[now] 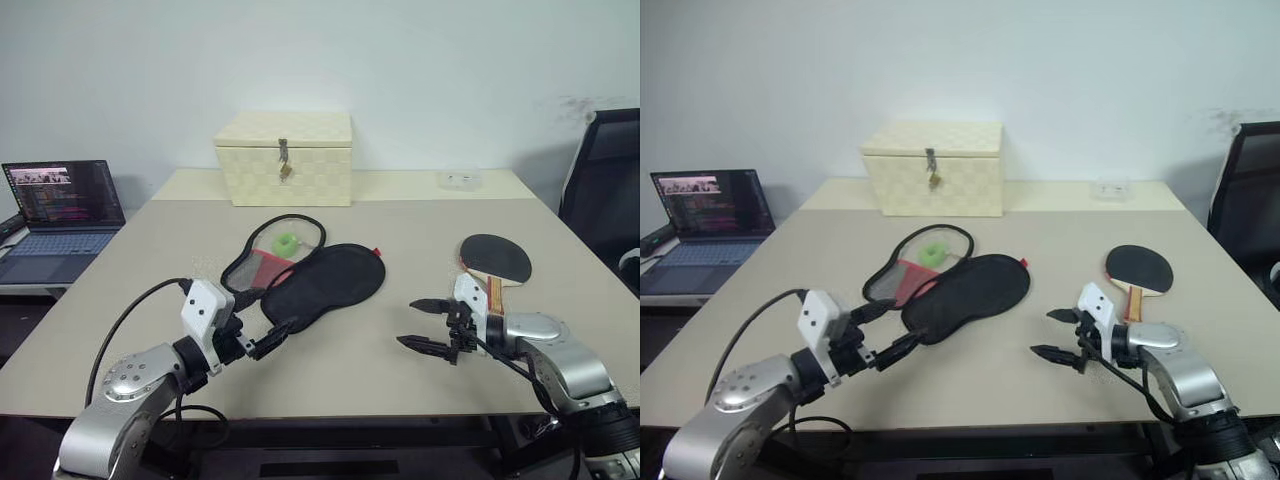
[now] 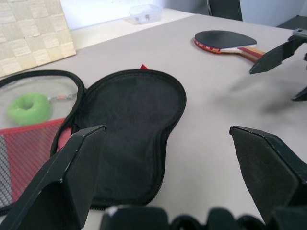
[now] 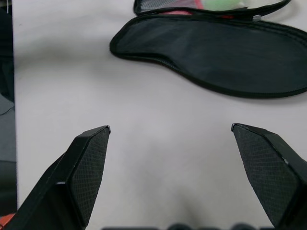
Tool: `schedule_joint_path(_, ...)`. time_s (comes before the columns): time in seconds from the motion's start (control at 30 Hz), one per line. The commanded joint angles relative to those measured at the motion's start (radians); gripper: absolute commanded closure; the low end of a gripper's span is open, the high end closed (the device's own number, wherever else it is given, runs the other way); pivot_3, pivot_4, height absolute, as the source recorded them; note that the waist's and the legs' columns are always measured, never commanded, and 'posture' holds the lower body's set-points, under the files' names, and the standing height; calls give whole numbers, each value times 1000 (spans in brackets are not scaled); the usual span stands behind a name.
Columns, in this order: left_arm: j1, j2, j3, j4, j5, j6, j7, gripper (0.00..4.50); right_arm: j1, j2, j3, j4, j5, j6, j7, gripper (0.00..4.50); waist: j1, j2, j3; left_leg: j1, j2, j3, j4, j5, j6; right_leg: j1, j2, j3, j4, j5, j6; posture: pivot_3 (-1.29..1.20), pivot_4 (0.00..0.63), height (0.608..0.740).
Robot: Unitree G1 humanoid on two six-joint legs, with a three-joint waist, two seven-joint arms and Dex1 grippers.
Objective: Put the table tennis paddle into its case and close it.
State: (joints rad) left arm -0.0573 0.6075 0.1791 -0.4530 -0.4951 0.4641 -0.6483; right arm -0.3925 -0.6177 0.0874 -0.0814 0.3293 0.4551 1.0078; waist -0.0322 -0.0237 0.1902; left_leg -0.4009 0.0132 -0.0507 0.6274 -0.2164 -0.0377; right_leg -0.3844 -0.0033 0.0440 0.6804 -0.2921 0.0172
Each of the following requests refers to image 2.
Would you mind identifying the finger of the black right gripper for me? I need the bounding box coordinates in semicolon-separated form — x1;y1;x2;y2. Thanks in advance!
291;86;307;103
249;37;303;75

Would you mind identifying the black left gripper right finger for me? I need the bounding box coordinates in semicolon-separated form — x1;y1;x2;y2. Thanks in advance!
229;125;307;225

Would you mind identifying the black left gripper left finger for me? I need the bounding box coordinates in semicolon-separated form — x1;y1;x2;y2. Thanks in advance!
0;125;107;230

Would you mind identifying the black rubber table tennis paddle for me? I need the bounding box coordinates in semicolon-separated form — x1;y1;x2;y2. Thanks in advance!
193;30;266;64

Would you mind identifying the green foam ring zipper pull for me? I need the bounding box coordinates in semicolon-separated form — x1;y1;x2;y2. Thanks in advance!
6;92;51;126

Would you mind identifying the black and red paddle case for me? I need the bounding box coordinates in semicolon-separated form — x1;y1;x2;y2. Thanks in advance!
0;64;188;216

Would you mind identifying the black office chair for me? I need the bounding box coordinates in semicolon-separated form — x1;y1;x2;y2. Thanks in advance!
208;0;307;30

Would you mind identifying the clear plastic box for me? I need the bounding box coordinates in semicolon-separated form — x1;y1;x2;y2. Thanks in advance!
129;4;163;25

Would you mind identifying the cream woven storage box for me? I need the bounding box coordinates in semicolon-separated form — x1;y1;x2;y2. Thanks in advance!
0;0;77;78

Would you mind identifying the metal clasp chain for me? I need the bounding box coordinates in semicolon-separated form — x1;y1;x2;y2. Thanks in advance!
47;92;79;104

